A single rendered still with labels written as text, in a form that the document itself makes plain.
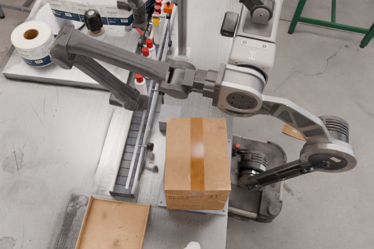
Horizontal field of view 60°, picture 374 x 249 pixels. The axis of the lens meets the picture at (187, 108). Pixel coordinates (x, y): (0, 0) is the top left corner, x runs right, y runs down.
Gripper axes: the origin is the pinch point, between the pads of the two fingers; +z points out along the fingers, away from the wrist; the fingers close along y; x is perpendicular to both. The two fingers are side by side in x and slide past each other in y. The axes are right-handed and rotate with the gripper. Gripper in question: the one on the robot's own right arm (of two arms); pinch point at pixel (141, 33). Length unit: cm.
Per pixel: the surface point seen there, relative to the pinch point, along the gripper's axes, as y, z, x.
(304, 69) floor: -77, 100, 121
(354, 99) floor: -51, 100, 162
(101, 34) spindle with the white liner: 8.4, -4.7, -18.2
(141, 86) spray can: 35.1, -1.2, 7.4
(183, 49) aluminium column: -4.0, 12.6, 21.7
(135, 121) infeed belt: 45.5, 13.9, 5.4
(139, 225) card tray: 92, 19, 17
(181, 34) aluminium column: -4.1, 1.8, 20.4
